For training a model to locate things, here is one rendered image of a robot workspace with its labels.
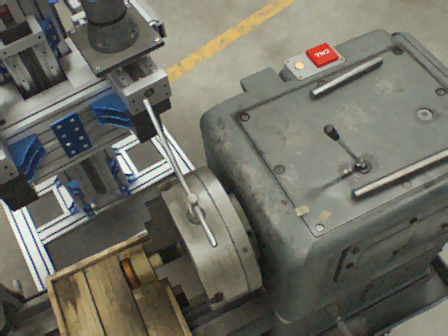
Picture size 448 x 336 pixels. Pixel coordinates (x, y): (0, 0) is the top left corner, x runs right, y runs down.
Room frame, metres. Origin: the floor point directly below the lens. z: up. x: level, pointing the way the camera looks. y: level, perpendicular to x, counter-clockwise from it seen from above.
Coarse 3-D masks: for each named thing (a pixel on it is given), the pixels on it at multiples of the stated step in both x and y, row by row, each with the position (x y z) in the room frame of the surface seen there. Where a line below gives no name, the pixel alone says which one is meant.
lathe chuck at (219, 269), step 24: (168, 192) 0.55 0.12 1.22; (192, 192) 0.54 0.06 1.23; (216, 216) 0.47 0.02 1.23; (192, 240) 0.43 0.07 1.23; (216, 240) 0.43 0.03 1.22; (192, 264) 0.41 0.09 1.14; (216, 264) 0.39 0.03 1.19; (240, 264) 0.39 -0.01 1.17; (216, 288) 0.35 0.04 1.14; (240, 288) 0.36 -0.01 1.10
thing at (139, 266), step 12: (132, 252) 0.48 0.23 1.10; (144, 252) 0.47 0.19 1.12; (156, 252) 0.47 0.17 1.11; (120, 264) 0.45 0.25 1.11; (132, 264) 0.44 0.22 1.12; (144, 264) 0.44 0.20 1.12; (156, 264) 0.44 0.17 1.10; (132, 276) 0.42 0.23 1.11; (144, 276) 0.42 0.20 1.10; (156, 276) 0.42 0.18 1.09; (132, 288) 0.40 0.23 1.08
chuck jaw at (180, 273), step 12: (168, 264) 0.44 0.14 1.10; (180, 264) 0.43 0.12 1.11; (168, 276) 0.41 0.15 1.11; (180, 276) 0.40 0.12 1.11; (192, 276) 0.40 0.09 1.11; (180, 288) 0.38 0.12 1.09; (192, 288) 0.37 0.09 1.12; (192, 300) 0.35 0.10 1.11; (204, 300) 0.35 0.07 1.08; (216, 300) 0.34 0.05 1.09
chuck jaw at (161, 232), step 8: (160, 192) 0.57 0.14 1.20; (152, 200) 0.56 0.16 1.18; (160, 200) 0.55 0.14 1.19; (152, 208) 0.53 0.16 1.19; (160, 208) 0.54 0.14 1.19; (152, 216) 0.52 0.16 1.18; (160, 216) 0.52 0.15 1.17; (168, 216) 0.52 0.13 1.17; (144, 224) 0.52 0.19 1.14; (152, 224) 0.51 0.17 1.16; (160, 224) 0.51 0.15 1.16; (168, 224) 0.51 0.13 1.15; (152, 232) 0.50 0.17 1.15; (160, 232) 0.50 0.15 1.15; (168, 232) 0.50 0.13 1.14; (176, 232) 0.50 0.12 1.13; (144, 240) 0.49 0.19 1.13; (152, 240) 0.48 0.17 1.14; (160, 240) 0.48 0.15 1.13; (168, 240) 0.49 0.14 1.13; (176, 240) 0.49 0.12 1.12; (152, 248) 0.47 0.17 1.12; (160, 248) 0.47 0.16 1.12
